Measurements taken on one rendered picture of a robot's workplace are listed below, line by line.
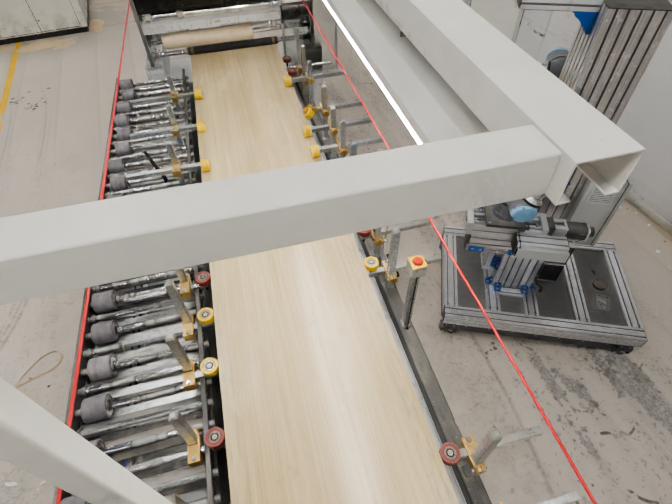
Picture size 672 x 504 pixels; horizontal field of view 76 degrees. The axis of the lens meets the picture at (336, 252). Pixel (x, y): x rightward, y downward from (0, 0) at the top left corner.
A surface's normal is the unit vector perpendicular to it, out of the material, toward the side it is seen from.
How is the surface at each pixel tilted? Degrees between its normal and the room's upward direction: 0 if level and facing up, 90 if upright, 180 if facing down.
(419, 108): 61
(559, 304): 0
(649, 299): 0
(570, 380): 0
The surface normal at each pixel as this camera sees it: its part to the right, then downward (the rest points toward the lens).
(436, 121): -0.85, -0.15
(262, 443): -0.02, -0.66
